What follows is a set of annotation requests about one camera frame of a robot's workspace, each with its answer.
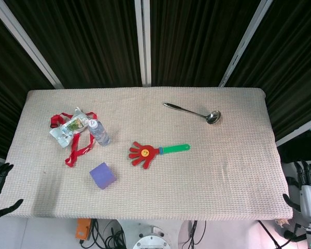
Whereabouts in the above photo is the purple foam cube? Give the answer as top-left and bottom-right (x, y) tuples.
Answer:
(89, 162), (118, 191)

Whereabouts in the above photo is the black floor cable bundle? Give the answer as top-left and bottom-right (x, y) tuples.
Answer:
(91, 219), (135, 249)

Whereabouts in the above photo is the beige waffle table cloth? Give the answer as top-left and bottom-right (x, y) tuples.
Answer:
(0, 87), (294, 221)

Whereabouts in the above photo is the crumpled plastic snack bag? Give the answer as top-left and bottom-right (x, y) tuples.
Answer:
(49, 106), (91, 148)

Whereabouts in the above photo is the orange box under table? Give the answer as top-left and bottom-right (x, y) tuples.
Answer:
(76, 218), (92, 241)

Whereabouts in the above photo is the stainless steel ladle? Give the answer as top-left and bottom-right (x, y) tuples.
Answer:
(163, 102), (221, 125)

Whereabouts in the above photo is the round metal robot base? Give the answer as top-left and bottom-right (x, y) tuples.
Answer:
(132, 225), (172, 249)

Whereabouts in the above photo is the clear plastic water bottle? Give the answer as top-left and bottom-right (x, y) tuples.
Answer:
(88, 119), (111, 146)

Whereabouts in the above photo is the white metal frame post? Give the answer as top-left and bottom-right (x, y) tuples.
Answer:
(218, 0), (274, 88)
(0, 0), (64, 89)
(134, 0), (152, 87)

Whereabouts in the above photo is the white metal frame rail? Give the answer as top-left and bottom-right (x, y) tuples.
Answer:
(275, 121), (311, 146)

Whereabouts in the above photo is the black robot hand cable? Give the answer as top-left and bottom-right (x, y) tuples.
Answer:
(258, 219), (307, 249)

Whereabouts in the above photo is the red hand clapper green handle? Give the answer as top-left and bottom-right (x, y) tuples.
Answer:
(129, 141), (192, 171)

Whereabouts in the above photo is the red lanyard ribbon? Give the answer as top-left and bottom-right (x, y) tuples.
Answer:
(50, 112), (98, 168)

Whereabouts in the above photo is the dark pleated curtain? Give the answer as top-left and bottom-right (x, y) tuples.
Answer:
(0, 0), (311, 159)

